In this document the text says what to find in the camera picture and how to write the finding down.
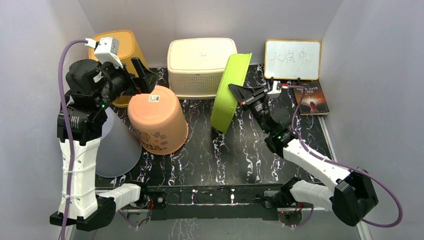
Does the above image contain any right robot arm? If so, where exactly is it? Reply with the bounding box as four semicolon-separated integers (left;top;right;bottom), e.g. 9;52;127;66
228;83;379;227

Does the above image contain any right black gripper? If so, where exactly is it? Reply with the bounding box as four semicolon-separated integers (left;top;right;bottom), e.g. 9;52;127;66
228;84;271;135

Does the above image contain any grey and tan bucket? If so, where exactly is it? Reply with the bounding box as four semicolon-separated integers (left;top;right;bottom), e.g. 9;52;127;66
95;107;142;178

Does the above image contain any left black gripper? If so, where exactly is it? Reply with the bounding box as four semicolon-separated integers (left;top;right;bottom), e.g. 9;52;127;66
94;57;159;109

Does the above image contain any orange mesh basket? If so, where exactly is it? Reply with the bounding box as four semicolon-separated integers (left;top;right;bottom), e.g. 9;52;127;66
88;29;149;108

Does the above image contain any dark book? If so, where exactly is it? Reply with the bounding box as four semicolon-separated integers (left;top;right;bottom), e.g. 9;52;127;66
293;80;330;116

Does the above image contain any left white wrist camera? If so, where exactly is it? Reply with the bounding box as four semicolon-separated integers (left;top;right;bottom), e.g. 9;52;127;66
85;36;124;69

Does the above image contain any small whiteboard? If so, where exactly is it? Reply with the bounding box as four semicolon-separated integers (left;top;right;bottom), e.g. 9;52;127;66
263;39;322;81

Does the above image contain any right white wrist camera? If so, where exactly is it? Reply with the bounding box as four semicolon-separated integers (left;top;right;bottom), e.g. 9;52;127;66
267;80;289;98

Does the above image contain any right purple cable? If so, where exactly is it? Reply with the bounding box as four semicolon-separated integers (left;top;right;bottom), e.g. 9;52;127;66
281;84;404;229

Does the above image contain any aluminium rail frame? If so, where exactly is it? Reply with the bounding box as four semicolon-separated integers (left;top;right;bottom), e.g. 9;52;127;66
57;187;374;240

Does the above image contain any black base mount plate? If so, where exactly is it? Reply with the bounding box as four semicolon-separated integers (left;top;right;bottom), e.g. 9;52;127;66
117;185;316;223

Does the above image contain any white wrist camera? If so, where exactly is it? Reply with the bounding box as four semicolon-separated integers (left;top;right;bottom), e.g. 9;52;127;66
85;36;124;69
267;80;289;98

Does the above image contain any orange paper bucket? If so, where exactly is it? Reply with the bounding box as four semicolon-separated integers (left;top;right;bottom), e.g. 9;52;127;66
127;85;189;156

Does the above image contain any green plastic tray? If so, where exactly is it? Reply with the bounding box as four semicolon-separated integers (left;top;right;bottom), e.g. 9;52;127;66
210;53;252;133

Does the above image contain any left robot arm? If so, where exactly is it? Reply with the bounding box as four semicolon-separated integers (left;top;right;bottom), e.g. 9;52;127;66
49;57;159;232

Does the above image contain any cream perforated basket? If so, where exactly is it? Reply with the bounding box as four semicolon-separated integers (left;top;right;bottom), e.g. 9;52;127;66
167;37;238;100

